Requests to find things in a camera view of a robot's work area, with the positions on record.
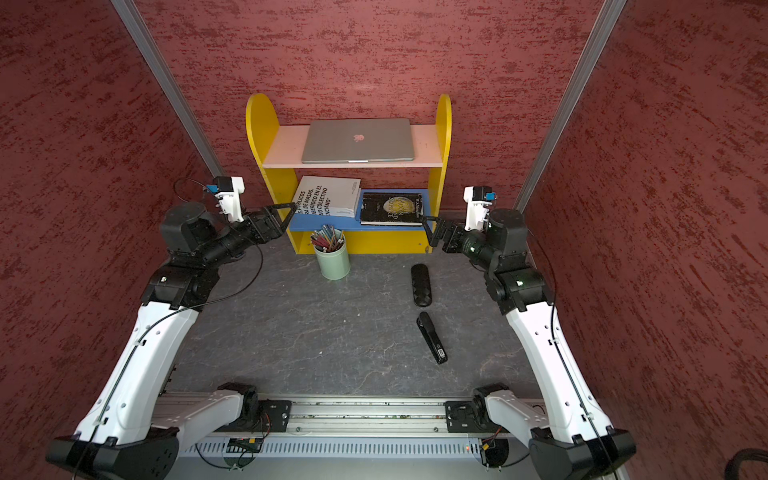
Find black stapler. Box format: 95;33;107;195
417;311;448;365

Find green pencil cup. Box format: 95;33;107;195
315;240;351;281

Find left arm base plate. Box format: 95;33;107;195
254;399;293;435

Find black book gold cover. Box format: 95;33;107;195
359;191;424;227

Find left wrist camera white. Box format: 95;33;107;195
207;176;245;223

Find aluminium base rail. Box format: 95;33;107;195
149;397;613;439

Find silver laptop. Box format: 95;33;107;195
302;118;415;164

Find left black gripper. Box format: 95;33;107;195
199;203;298;267

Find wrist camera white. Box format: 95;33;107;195
207;176;245;223
463;186;497;231

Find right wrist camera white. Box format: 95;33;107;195
463;186;497;231

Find colored pencils bundle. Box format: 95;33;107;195
310;224;345;253

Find white book black text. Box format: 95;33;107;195
293;176;361;218

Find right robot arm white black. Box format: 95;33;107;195
422;209;636;479

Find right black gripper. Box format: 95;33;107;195
422;215;499;267

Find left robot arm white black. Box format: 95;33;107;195
46;202;297;479

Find yellow shelf with pink board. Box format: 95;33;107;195
244;92;454;256

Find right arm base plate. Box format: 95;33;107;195
444;400;491;433

